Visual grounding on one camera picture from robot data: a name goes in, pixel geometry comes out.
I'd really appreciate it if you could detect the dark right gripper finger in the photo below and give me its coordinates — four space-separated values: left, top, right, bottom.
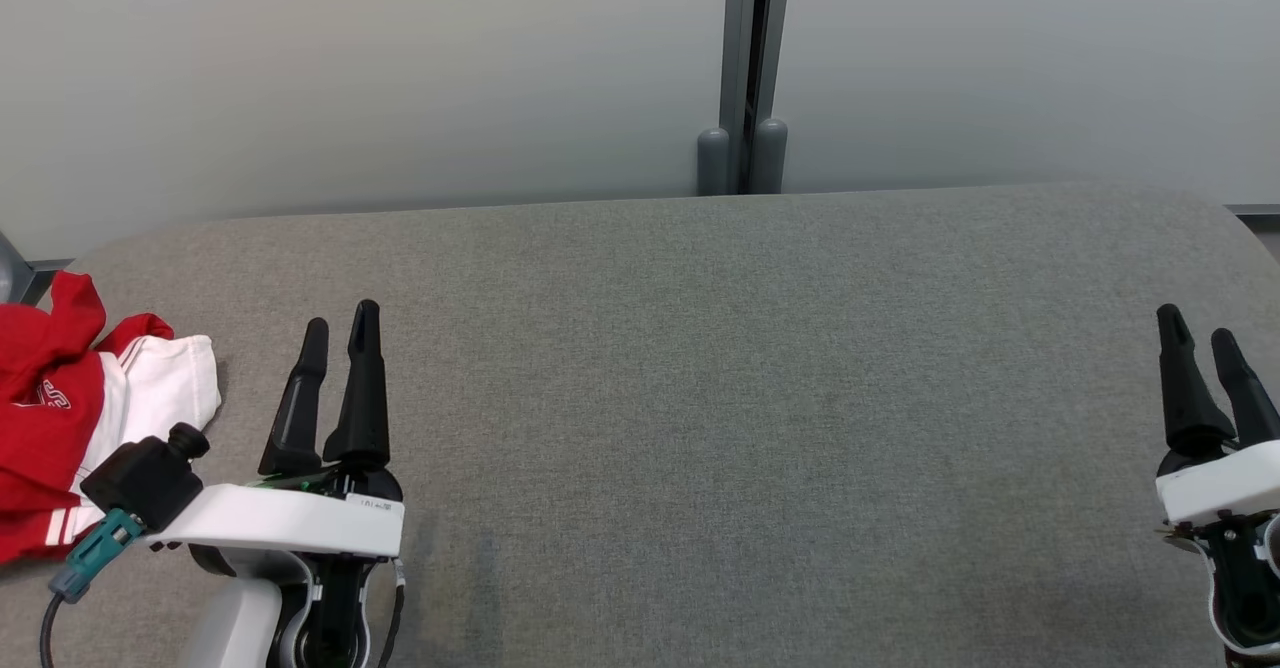
1210 328 1280 446
1157 303 1237 454

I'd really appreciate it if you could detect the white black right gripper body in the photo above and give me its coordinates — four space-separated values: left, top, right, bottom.
1155 438 1280 529

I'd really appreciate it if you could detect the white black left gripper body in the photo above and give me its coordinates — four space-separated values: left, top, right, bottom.
148 463 406 589

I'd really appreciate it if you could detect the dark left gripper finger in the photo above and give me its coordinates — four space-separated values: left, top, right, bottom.
322 299 392 469
258 318 331 477

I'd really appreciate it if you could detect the red white Bulls jersey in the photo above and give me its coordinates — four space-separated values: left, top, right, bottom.
0 313 223 565

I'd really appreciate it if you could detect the thin black left gripper cable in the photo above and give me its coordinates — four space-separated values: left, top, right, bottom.
376 556 407 668

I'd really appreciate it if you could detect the left camera cable teal plug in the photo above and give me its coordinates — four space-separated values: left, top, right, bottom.
40 508 147 668

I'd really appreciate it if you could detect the grey chair frame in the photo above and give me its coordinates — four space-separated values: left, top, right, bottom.
0 231 56 309

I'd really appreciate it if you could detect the grey partition post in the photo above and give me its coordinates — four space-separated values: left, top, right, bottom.
696 0 796 197

